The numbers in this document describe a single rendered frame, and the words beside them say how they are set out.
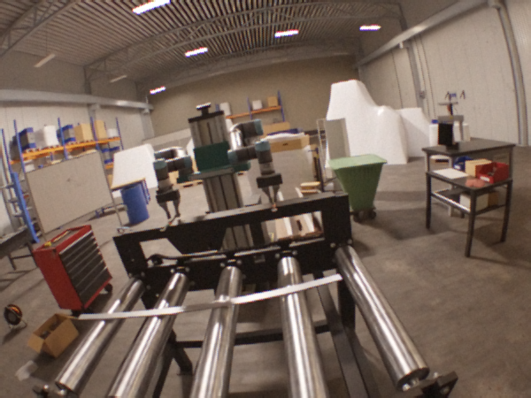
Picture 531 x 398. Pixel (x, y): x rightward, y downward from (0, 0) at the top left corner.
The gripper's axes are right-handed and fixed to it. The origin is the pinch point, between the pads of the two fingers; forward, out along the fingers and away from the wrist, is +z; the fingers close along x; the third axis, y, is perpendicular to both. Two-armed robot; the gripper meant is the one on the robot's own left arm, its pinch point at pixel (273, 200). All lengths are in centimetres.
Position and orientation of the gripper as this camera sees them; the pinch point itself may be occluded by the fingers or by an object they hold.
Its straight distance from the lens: 135.2
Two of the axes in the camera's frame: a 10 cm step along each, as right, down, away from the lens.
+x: 9.8, -1.8, -0.5
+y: 0.1, 2.7, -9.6
